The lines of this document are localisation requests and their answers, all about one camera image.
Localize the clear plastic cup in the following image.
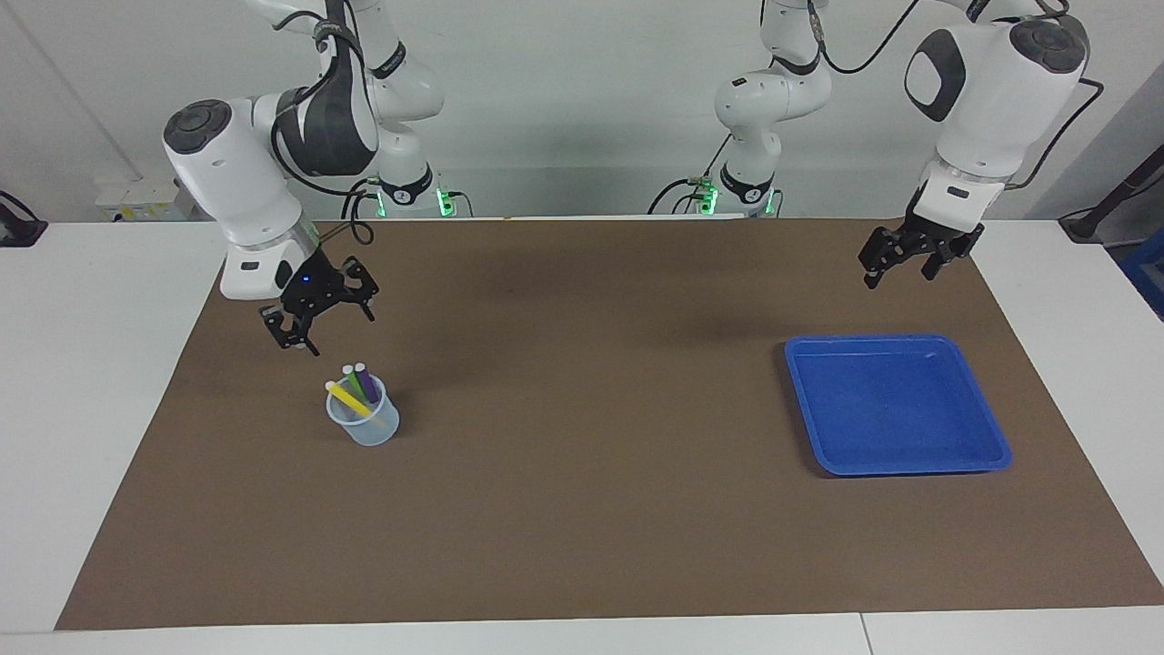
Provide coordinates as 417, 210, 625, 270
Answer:
326, 375, 400, 447

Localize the blue crate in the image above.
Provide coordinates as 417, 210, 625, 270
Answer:
1120, 227, 1164, 321

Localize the black stand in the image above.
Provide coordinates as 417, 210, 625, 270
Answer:
1058, 144, 1164, 243

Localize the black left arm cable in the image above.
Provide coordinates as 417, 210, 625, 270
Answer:
808, 0, 1107, 192

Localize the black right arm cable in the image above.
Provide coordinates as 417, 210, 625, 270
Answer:
271, 0, 376, 248

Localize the yellow pen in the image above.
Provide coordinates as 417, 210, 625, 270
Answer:
325, 381, 374, 419

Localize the blue plastic tray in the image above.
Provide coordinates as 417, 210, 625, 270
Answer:
784, 334, 1013, 477

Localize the black clamp mount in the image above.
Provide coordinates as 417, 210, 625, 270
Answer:
0, 189, 48, 248

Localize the brown table mat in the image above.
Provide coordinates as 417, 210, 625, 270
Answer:
55, 217, 1164, 631

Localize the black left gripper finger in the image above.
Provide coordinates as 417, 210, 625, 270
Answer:
920, 241, 972, 282
858, 226, 913, 291

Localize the black base cable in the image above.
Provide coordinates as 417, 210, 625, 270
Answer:
340, 177, 383, 220
647, 135, 733, 217

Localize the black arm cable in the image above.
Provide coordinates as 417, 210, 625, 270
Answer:
808, 0, 1107, 192
271, 0, 376, 248

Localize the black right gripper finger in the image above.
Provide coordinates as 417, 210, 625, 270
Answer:
258, 303, 322, 358
338, 256, 381, 325

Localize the white box with yellow labels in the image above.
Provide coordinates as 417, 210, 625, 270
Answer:
94, 177, 196, 223

